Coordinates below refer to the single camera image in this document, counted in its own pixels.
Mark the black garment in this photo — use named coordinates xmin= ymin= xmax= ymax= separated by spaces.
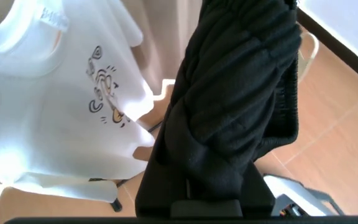
xmin=155 ymin=0 xmax=303 ymax=200

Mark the white printed t-shirt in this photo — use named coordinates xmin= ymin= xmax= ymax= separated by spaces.
xmin=0 ymin=0 xmax=156 ymax=203

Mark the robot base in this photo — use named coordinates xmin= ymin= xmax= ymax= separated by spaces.
xmin=262 ymin=173 xmax=345 ymax=217

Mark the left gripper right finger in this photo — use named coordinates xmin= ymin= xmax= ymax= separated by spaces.
xmin=239 ymin=161 xmax=275 ymax=218

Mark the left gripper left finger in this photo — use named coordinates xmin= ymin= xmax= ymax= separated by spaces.
xmin=134 ymin=154 xmax=189 ymax=218

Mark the white laundry basket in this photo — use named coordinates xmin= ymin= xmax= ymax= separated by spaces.
xmin=296 ymin=30 xmax=320 ymax=84

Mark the beige curtain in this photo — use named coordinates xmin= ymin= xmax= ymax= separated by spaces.
xmin=0 ymin=0 xmax=204 ymax=96

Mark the black clothes rack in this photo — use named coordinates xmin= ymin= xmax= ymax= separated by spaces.
xmin=0 ymin=119 xmax=164 ymax=213

